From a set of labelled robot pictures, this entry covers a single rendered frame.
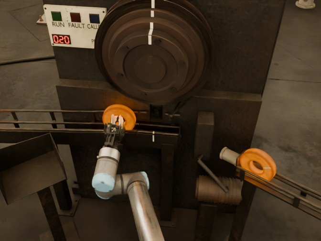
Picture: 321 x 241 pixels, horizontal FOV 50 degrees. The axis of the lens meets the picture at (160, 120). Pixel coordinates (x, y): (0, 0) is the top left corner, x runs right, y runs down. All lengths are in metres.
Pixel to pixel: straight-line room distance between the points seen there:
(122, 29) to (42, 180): 0.77
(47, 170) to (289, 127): 1.92
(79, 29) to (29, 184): 0.71
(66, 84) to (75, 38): 0.24
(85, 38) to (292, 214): 1.60
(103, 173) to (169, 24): 0.64
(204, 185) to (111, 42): 0.78
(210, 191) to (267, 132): 1.24
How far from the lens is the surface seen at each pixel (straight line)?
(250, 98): 1.62
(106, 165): 1.45
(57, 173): 1.65
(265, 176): 1.54
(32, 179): 1.67
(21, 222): 2.30
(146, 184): 1.56
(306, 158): 2.70
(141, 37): 1.24
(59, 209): 2.28
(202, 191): 1.66
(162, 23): 1.27
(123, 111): 1.60
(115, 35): 1.33
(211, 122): 1.56
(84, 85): 1.67
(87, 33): 1.54
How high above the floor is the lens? 1.82
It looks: 41 degrees down
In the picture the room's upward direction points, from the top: 1 degrees clockwise
